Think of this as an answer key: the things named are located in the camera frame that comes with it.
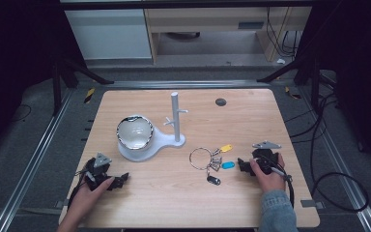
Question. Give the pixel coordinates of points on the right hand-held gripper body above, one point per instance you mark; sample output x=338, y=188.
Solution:
x=265, y=158

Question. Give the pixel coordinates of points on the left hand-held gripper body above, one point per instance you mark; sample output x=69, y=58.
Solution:
x=96, y=175

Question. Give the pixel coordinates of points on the blue key tag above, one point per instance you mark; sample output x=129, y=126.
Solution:
x=228, y=165

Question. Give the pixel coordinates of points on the yellow key tag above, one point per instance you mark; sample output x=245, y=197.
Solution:
x=226, y=148

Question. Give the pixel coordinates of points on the bunch of silver keys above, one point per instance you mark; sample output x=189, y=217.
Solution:
x=215, y=161

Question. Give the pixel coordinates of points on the black key tag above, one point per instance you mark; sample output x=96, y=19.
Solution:
x=214, y=180

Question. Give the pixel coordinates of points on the white key stand with pegs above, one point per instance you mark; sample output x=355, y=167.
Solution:
x=176, y=112

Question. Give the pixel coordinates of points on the person's right hand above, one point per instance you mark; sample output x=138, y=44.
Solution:
x=272, y=182

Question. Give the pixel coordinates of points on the person's left hand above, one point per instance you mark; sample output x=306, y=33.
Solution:
x=87, y=201

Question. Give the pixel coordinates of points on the white bowl with silver rim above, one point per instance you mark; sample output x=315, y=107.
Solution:
x=135, y=132

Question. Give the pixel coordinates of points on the grey round table grommet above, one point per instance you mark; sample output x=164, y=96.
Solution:
x=221, y=102

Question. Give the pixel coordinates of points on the yellow black tape strip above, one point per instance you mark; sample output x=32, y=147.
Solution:
x=292, y=93
x=89, y=95

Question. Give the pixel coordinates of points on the small white plug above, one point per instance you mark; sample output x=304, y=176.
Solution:
x=280, y=61

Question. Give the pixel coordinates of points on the black metal stand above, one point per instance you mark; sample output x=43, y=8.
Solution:
x=312, y=71
x=58, y=83

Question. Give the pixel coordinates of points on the white cabinet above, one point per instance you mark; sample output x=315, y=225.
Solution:
x=109, y=32

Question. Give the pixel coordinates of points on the light wooden desk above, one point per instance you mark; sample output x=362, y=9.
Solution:
x=206, y=19

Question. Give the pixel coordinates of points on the grey table bracket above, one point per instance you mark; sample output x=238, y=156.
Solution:
x=311, y=204
x=61, y=204

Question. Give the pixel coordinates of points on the metal floor rail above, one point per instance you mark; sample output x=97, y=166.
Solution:
x=341, y=161
x=29, y=170

